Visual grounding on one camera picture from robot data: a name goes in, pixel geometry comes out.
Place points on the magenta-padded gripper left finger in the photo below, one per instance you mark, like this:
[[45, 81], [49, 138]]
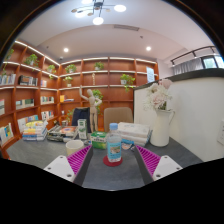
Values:
[[58, 166]]

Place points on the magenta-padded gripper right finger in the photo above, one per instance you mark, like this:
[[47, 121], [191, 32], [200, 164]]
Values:
[[166, 166]]

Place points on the clear blue-capped water bottle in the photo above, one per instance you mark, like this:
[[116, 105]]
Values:
[[114, 146]]

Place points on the cream cylindrical cup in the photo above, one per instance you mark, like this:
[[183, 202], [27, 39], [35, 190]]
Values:
[[74, 146]]

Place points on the dark magazine stack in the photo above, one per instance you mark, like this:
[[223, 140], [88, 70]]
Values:
[[63, 132]]

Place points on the white pitcher vase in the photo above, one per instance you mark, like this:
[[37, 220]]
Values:
[[160, 130]]

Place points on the blue book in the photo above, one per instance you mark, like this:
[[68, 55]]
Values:
[[130, 142]]

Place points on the small snack packet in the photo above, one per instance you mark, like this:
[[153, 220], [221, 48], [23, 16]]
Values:
[[127, 146]]

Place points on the tall green white carton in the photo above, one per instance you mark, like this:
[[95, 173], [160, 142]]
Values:
[[82, 129]]

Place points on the green and white box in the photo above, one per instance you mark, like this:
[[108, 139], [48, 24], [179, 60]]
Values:
[[98, 140]]

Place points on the wooden artist mannequin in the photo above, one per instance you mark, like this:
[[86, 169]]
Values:
[[93, 110]]

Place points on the beige chair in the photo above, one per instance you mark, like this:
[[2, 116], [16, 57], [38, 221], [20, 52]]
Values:
[[118, 115]]

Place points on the wooden shelf unit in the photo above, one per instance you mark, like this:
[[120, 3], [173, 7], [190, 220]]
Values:
[[113, 80]]

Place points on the grey curtain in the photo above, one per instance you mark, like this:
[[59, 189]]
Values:
[[188, 66]]

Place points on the round recessed ceiling light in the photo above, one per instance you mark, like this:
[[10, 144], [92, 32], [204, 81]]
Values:
[[66, 50], [148, 48]]

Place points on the ceiling air vent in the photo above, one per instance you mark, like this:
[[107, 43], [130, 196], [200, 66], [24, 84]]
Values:
[[126, 27]]

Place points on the branched ceiling lamp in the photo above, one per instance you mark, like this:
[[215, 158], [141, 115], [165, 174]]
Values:
[[98, 20]]

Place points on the black track light rail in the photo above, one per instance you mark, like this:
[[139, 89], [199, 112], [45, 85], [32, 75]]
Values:
[[193, 52]]

